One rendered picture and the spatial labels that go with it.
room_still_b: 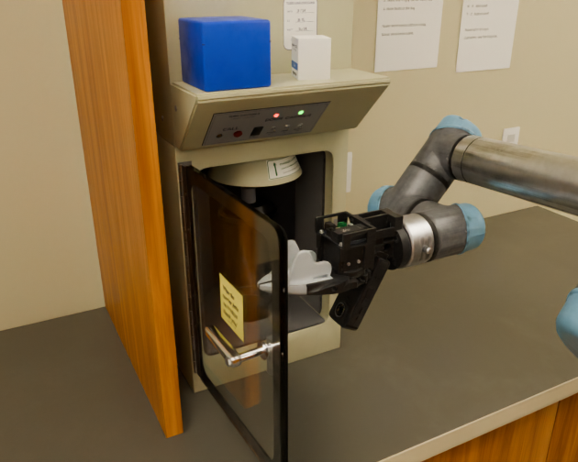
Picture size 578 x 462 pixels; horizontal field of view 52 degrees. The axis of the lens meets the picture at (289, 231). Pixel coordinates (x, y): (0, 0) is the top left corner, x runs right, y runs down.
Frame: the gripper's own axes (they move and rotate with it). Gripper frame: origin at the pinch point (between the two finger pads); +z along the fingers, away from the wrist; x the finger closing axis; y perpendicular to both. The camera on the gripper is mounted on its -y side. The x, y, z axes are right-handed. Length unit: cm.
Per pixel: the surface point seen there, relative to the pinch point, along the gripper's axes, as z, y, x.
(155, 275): 10.2, -3.6, -17.5
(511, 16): -112, 28, -66
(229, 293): 2.2, -4.4, -8.6
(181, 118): 3.3, 18.3, -21.8
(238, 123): -4.4, 17.4, -18.9
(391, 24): -70, 27, -67
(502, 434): -49, -43, 2
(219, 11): -5.1, 32.6, -26.0
